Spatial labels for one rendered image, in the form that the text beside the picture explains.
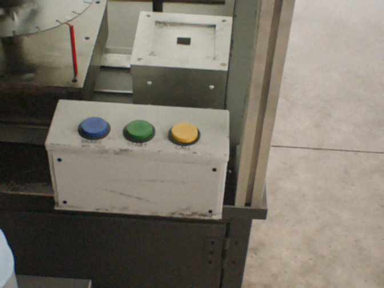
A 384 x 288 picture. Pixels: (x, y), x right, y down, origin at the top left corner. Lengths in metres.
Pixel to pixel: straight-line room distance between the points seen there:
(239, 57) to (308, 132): 1.42
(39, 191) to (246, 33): 0.44
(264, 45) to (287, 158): 1.44
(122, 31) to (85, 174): 0.56
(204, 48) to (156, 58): 0.10
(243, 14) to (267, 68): 0.11
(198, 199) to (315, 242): 1.06
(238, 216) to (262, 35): 0.36
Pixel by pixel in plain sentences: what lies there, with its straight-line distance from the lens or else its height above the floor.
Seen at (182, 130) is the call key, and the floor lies 0.91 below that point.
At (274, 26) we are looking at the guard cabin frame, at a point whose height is 1.10.
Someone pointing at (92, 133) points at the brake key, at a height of 0.91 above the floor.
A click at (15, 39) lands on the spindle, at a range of 1.32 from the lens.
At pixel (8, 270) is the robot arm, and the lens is 0.81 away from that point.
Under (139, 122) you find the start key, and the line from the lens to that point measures 1.02.
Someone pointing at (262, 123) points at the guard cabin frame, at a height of 0.93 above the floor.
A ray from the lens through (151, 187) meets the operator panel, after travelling 1.04.
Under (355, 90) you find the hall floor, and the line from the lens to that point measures 2.71.
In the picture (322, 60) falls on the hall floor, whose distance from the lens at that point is 2.84.
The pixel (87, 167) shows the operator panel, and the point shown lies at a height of 0.85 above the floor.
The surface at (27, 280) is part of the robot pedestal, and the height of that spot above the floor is 0.75.
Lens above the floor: 1.56
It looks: 42 degrees down
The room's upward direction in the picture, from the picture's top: 4 degrees clockwise
